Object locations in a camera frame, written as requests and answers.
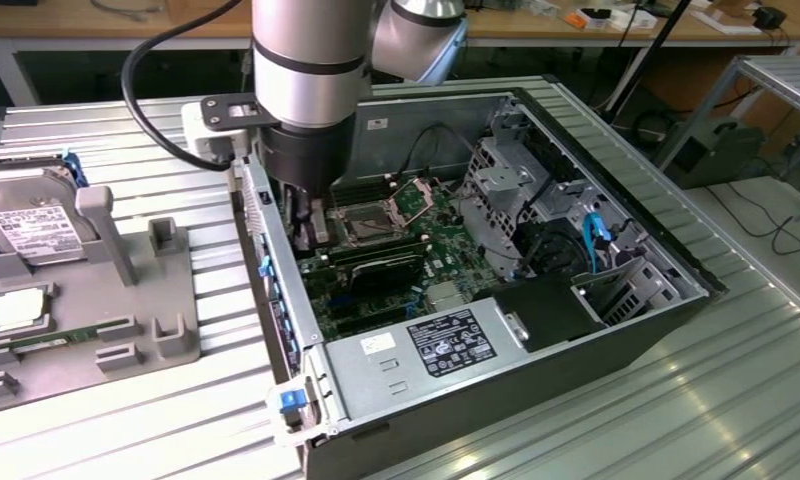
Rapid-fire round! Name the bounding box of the wooden desk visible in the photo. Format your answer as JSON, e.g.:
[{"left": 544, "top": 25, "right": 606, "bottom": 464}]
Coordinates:
[{"left": 0, "top": 0, "right": 800, "bottom": 51}]

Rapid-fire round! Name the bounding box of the silver CPU chip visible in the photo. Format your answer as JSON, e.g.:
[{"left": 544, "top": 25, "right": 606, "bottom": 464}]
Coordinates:
[{"left": 0, "top": 292, "right": 52, "bottom": 334}]

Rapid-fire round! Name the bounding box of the grey power supply unit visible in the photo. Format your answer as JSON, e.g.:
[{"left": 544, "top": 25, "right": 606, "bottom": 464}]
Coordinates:
[{"left": 321, "top": 299, "right": 532, "bottom": 422}]

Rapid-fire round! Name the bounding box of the CPU socket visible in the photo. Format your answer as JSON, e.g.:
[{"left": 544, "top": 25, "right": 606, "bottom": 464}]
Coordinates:
[{"left": 332, "top": 202, "right": 401, "bottom": 247}]

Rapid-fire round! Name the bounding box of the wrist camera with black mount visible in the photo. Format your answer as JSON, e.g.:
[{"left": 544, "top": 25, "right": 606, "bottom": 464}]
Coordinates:
[{"left": 180, "top": 93, "right": 283, "bottom": 159}]

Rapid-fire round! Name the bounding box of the installed green RAM stick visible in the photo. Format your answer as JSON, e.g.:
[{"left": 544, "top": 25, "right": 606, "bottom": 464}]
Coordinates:
[{"left": 325, "top": 239, "right": 432, "bottom": 264}]

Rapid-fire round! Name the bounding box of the blue wire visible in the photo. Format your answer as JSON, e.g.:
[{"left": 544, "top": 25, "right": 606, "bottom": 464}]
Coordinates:
[{"left": 582, "top": 209, "right": 619, "bottom": 275}]

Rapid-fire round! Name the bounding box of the small black device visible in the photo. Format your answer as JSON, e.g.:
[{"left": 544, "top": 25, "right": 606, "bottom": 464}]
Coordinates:
[{"left": 752, "top": 5, "right": 788, "bottom": 30}]

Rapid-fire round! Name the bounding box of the flat white board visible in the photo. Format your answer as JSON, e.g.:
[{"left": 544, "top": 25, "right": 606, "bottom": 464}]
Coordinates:
[{"left": 690, "top": 0, "right": 764, "bottom": 35}]

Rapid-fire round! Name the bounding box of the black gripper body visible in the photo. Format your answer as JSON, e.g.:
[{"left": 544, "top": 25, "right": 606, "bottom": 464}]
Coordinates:
[{"left": 264, "top": 117, "right": 356, "bottom": 199}]

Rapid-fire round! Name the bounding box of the blue case latch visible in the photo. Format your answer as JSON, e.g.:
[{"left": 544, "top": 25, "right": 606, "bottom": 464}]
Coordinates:
[{"left": 276, "top": 389, "right": 309, "bottom": 416}]

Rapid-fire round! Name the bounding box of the black open PC case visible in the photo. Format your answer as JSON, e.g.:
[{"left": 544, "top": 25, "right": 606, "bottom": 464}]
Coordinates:
[{"left": 229, "top": 87, "right": 728, "bottom": 480}]

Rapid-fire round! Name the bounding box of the metal socket cover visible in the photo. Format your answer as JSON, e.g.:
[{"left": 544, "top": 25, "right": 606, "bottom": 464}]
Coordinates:
[{"left": 387, "top": 177, "right": 436, "bottom": 214}]

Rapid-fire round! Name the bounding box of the black box under table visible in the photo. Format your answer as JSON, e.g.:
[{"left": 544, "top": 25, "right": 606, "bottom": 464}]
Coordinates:
[{"left": 670, "top": 122, "right": 766, "bottom": 189}]

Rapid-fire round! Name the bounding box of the black stand pole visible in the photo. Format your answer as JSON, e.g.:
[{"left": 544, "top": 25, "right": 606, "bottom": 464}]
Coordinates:
[{"left": 599, "top": 0, "right": 694, "bottom": 114}]

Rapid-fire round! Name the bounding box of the black wire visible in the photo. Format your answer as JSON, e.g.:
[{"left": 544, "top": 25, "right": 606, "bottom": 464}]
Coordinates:
[{"left": 401, "top": 124, "right": 481, "bottom": 176}]

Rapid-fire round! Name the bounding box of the green motherboard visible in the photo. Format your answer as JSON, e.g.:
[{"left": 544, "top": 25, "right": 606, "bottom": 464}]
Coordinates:
[{"left": 292, "top": 172, "right": 508, "bottom": 341}]

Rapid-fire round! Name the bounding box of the grey parts rack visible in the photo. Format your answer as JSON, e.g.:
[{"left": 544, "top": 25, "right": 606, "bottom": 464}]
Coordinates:
[{"left": 0, "top": 185, "right": 205, "bottom": 407}]

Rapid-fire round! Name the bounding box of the orange and white box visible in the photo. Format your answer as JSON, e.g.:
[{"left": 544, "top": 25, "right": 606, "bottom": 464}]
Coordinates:
[{"left": 563, "top": 7, "right": 615, "bottom": 30}]

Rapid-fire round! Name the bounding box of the hard disk with blue rails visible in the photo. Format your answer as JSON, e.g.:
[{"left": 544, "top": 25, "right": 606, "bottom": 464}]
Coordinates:
[{"left": 0, "top": 148, "right": 102, "bottom": 269}]

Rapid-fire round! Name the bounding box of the silver disk bay cage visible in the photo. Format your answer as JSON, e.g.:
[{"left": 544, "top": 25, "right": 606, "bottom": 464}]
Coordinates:
[{"left": 463, "top": 134, "right": 606, "bottom": 271}]

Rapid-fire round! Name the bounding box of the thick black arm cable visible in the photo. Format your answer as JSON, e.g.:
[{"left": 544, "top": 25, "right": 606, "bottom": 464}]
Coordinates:
[{"left": 120, "top": 0, "right": 255, "bottom": 173}]

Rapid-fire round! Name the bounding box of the silver chipset heat sink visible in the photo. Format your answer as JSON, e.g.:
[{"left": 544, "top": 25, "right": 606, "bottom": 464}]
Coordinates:
[{"left": 425, "top": 282, "right": 476, "bottom": 309}]

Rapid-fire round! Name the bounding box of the metal slat frame table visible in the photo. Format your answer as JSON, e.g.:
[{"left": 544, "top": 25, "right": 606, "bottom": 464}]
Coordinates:
[{"left": 652, "top": 53, "right": 800, "bottom": 186}]

